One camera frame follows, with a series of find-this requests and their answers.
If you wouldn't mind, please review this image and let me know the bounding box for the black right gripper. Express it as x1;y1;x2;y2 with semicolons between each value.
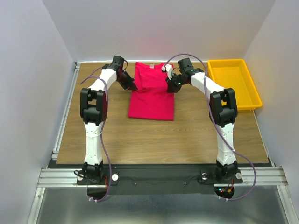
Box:
165;72;187;93

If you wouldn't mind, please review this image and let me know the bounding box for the pink red t shirt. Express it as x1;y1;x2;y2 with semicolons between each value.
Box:
128;62;174;121

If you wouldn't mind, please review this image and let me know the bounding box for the yellow plastic tray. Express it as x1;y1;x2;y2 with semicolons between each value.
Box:
207;59;263;110

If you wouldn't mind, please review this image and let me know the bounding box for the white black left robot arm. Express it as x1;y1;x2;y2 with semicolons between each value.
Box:
74;56;138;185

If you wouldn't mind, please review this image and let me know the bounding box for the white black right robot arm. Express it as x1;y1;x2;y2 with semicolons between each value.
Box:
162;58;238;182

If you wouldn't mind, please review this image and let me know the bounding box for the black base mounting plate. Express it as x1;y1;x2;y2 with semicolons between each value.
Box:
74;164;243;198

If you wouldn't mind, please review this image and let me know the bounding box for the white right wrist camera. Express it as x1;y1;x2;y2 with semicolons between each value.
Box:
162;64;173;80

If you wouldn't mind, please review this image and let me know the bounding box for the aluminium frame rail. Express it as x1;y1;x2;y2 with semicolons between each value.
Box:
37;167;288;188

